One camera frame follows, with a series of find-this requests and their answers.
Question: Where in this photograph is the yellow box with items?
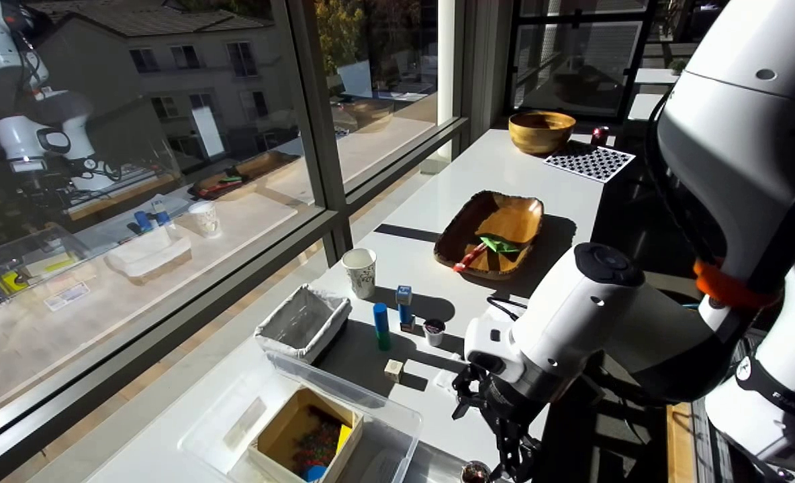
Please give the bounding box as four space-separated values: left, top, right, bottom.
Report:
256 389 365 483

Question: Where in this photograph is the paper cup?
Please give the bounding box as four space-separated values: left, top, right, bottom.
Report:
342 247 377 299

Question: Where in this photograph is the rectangular wooden tray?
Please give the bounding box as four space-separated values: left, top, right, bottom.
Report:
436 191 545 283

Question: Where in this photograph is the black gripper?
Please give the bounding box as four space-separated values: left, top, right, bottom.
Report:
451 353 542 445

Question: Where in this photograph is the round wooden bowl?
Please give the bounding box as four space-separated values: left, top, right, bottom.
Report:
509 109 576 154

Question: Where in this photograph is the small blue bottle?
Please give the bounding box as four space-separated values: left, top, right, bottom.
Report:
396 283 414 330

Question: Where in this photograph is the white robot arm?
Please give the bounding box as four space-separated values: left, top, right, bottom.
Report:
455 0 795 483

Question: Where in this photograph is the checkered mat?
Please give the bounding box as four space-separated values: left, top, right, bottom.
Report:
548 148 635 183

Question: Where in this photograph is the small beige block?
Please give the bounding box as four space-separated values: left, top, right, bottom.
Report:
381 358 403 384

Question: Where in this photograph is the small white cup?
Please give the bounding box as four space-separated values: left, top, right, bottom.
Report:
423 322 446 346

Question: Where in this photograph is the red marker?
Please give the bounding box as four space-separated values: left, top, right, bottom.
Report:
455 240 487 270

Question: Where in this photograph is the clear plastic container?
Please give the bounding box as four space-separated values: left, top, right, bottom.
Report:
181 358 497 483

